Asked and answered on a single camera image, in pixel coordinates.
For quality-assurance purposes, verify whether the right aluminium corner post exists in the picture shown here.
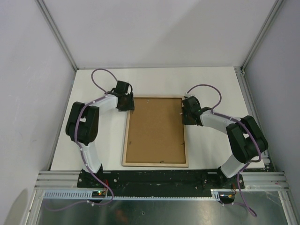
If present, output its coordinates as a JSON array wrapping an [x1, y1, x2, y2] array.
[[240, 0, 286, 71]]

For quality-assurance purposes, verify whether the aluminium table edge rail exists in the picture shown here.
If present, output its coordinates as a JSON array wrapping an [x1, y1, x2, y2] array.
[[233, 66, 286, 188]]

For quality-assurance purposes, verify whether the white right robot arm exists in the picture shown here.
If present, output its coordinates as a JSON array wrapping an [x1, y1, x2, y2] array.
[[182, 95, 269, 188]]

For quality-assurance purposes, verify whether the brown frame backing board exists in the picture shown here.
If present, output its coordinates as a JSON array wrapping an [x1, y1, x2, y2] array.
[[125, 97, 186, 163]]

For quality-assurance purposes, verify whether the white slotted cable duct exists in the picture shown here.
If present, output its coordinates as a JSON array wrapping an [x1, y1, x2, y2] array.
[[43, 189, 234, 201]]

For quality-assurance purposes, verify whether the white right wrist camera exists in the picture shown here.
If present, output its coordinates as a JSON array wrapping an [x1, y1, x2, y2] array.
[[184, 92, 194, 98]]

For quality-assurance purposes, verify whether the left aluminium corner post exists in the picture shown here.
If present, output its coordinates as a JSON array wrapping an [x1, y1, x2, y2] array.
[[35, 0, 78, 72]]

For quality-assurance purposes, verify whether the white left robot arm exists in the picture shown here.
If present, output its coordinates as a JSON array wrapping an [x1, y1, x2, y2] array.
[[65, 81, 135, 188]]

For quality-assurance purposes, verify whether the wooden picture frame black front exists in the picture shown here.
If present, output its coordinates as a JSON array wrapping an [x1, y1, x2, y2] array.
[[121, 95, 190, 168]]

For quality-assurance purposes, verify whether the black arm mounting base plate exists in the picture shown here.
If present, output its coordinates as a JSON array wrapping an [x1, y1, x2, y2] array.
[[77, 169, 245, 198]]

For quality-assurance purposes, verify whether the aluminium corner post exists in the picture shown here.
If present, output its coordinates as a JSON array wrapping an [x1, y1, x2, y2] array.
[[35, 0, 78, 72], [240, 0, 286, 71]]

